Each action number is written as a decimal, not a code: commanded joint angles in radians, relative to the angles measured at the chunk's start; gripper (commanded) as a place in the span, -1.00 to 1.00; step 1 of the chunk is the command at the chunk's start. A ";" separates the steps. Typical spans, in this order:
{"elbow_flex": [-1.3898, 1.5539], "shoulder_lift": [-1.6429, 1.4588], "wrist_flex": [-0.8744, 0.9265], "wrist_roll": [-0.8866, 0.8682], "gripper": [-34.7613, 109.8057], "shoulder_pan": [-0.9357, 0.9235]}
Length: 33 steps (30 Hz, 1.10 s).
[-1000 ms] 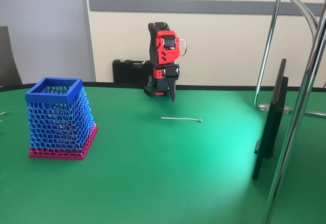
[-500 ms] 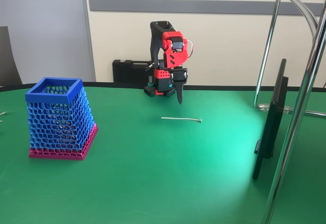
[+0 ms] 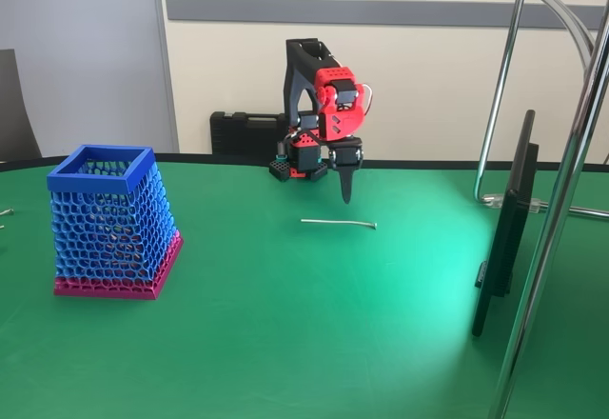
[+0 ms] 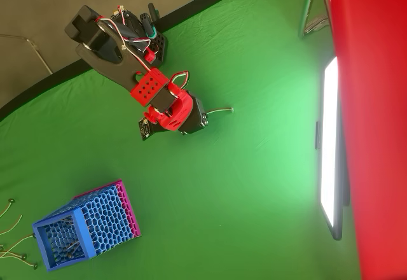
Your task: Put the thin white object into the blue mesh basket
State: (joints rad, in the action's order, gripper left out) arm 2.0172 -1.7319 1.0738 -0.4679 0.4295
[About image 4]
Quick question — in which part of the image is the red plastic mount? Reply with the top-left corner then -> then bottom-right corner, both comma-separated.
324,0 -> 407,280

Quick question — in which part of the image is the small black table clamp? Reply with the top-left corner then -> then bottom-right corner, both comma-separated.
139,2 -> 160,39

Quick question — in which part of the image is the white red wrist cable loop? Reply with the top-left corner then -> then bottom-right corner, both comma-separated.
169,70 -> 190,90

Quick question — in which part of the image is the motor controller board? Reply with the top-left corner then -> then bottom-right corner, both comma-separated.
109,4 -> 128,20

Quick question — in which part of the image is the green table cloth black edge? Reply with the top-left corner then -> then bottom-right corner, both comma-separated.
0,0 -> 364,280

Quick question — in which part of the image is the blue and pink mesh basket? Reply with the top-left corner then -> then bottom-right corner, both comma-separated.
31,179 -> 142,273

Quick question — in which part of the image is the white red arm cable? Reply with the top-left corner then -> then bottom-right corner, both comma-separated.
94,17 -> 157,74

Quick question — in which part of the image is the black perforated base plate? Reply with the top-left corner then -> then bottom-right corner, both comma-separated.
148,31 -> 169,68

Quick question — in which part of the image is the thin metal rod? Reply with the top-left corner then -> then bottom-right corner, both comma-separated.
0,32 -> 53,76

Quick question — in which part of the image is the chrome tube stand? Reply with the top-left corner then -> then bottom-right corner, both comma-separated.
298,0 -> 333,39

